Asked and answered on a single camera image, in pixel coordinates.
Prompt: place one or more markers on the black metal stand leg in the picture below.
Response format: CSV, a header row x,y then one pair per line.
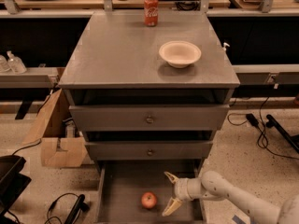
x,y
293,140

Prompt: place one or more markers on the clear sanitizer bottle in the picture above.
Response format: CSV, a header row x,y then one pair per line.
x,y
15,63

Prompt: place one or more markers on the white bowl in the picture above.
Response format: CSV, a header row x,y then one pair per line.
x,y
180,54

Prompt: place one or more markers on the red cola can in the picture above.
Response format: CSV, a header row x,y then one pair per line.
x,y
151,12

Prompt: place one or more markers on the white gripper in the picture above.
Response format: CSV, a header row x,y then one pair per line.
x,y
180,189

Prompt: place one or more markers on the grey drawer cabinet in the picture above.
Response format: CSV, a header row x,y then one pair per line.
x,y
117,62

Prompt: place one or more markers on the black chair base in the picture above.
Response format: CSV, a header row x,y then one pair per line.
x,y
12,183

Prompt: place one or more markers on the brown cardboard box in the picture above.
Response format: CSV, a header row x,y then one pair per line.
x,y
59,148

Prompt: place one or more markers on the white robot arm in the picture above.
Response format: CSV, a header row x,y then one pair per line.
x,y
212,186

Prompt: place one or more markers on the red apple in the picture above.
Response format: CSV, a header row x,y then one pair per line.
x,y
148,200

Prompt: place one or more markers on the grey top drawer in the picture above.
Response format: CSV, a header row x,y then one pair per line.
x,y
99,118

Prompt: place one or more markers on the grey open bottom drawer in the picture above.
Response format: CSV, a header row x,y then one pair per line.
x,y
122,184

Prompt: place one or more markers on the small white pump bottle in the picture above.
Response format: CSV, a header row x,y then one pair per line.
x,y
225,46

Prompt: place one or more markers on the grey middle drawer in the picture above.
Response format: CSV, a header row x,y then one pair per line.
x,y
151,150

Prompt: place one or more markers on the clear plastic bottle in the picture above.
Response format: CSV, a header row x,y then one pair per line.
x,y
4,67

